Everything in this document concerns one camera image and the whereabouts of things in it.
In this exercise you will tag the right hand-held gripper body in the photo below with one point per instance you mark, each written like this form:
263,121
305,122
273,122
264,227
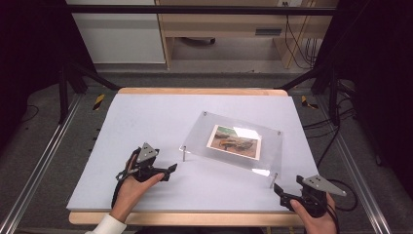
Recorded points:
319,186

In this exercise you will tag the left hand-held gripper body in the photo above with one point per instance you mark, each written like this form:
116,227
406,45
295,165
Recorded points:
147,152

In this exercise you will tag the metal standoff pin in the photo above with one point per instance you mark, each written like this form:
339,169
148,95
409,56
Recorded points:
273,181
184,155

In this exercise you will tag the clear acrylic photo frame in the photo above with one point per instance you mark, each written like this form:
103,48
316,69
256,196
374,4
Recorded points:
198,139

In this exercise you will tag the person's right hand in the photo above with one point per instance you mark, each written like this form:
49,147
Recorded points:
319,226

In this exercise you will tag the person's left hand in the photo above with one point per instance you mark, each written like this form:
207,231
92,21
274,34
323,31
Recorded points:
130,195

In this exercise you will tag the printed photo card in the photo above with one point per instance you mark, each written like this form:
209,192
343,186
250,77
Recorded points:
233,143

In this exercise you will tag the yellow clamp left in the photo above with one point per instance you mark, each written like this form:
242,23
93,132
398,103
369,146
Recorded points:
98,101

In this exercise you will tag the yellow clamp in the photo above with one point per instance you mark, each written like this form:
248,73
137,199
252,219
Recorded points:
98,101
307,102

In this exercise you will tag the yellow clamp right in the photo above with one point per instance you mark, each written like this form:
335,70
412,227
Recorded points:
307,102

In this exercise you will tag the black stand legs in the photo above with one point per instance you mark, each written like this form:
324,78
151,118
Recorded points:
78,81
324,81

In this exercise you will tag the white cabinet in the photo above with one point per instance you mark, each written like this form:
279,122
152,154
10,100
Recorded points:
120,35

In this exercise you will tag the black curtain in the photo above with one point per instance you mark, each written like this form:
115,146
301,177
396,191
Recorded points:
380,81
29,48

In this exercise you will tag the light wooden desk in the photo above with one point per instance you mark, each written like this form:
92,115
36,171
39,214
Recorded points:
227,24

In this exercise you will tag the grey power strip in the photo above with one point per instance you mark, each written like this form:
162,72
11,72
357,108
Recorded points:
268,32

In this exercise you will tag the aluminium rail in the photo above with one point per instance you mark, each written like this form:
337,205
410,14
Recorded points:
357,169
42,156

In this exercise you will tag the black horizontal frame bar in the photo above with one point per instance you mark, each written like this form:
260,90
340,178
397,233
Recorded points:
195,9

